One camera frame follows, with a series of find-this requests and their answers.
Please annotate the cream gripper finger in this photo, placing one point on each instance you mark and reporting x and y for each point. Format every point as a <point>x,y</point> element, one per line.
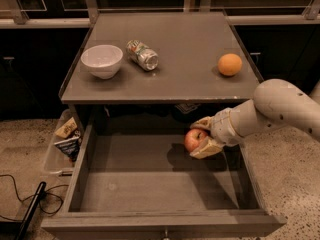
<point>203,123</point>
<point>205,147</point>

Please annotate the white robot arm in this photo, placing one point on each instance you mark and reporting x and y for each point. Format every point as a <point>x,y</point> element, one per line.
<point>275,103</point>

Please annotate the grey cabinet with top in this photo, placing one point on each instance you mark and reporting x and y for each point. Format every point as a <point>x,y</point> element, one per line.
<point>189,46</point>

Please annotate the orange fruit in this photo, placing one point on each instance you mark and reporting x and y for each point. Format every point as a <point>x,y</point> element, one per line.
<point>229,64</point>

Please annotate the silver green soda can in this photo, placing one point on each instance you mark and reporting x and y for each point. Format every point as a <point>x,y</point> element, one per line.
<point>142,55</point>

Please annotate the grey railing frame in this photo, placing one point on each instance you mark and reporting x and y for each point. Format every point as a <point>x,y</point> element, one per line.
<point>36,13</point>

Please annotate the yellow snack packet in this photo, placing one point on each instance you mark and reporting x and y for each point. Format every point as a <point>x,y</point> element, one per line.
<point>66,129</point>

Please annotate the dark blue snack bag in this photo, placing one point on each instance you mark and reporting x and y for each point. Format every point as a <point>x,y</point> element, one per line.
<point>69,147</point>

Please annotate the white ceramic bowl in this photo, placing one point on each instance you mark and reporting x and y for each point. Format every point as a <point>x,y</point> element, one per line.
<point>102,61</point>

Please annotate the clear plastic bin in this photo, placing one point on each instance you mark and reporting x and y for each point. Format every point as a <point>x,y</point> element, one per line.
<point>55,161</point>

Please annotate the black bar on floor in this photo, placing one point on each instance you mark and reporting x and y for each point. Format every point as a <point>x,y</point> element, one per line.
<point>24,223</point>

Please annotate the open grey top drawer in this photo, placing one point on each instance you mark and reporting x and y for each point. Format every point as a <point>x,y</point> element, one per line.
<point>131,183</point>

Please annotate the red apple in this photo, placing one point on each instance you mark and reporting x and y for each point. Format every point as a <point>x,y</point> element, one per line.
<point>193,139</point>

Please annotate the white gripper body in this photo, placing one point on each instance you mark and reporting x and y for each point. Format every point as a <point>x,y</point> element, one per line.
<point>222,126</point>

